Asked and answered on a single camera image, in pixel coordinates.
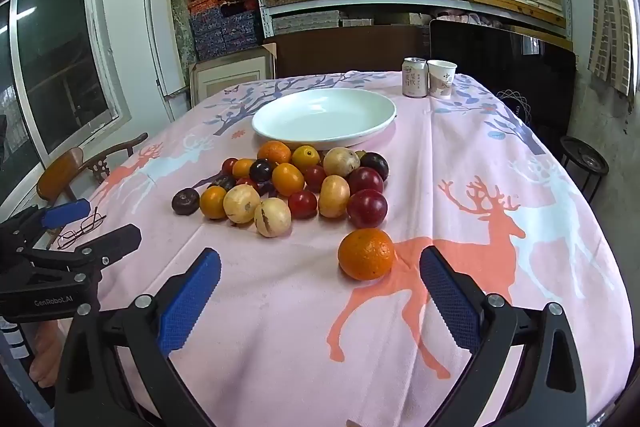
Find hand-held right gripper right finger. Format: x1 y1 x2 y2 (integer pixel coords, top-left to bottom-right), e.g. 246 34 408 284
419 246 587 427

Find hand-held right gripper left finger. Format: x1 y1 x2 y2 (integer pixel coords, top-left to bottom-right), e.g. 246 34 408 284
54 248 222 427

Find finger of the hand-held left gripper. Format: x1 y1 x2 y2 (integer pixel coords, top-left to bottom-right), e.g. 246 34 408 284
0 201 92 240
22 224 142 288

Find large orange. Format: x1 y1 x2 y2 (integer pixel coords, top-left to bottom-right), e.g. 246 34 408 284
338 228 396 282

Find orange apple-like fruit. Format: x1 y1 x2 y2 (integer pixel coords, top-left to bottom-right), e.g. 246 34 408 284
319 175 351 219

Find orange mandarin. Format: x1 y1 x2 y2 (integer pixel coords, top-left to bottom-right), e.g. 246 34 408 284
257 140 292 166

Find white plate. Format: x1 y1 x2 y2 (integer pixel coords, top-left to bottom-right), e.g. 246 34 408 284
251 88 398 151

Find person's left hand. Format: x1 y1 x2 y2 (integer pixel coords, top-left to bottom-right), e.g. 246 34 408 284
29 321 68 390

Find thin-framed eyeglasses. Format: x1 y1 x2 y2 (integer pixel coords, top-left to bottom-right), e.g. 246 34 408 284
56 207 107 251

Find brown wooden chair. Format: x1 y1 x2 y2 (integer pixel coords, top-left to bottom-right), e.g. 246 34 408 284
36 133 149 208

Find pink deer print tablecloth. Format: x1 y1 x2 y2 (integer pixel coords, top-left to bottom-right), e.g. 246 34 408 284
87 71 633 427

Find white-framed window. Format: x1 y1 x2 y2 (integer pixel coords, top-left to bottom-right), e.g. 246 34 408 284
0 0 133 208

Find white canvas board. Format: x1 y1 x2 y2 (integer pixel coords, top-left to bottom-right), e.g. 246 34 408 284
143 0 188 98

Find small cabinet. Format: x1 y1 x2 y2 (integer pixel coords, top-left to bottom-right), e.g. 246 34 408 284
189 49 276 110

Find black round stool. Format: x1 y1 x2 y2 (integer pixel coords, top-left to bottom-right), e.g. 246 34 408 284
559 136 610 202

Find white paper cup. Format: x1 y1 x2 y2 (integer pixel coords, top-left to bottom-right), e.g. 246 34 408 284
427 59 458 101

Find green marbled panel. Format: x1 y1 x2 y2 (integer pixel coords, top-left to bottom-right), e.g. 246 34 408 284
167 0 198 62

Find pale drink can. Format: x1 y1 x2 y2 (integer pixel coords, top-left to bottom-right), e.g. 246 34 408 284
402 57 429 98

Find black glass panel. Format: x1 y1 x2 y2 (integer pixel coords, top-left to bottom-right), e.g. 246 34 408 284
430 19 577 148

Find stack of blue patterned boxes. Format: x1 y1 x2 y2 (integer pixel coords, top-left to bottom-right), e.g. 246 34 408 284
187 0 265 62

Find brown wooden board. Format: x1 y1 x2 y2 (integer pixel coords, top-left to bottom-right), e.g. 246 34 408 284
274 25 431 80

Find pink cloth bundle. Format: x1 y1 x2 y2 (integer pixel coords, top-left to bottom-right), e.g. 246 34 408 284
432 9 503 28

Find grey woven box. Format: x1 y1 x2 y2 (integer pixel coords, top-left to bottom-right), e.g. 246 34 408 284
271 10 342 36

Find hanging tile-pattern cloth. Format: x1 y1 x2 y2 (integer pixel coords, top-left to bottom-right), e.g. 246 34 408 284
582 0 636 95

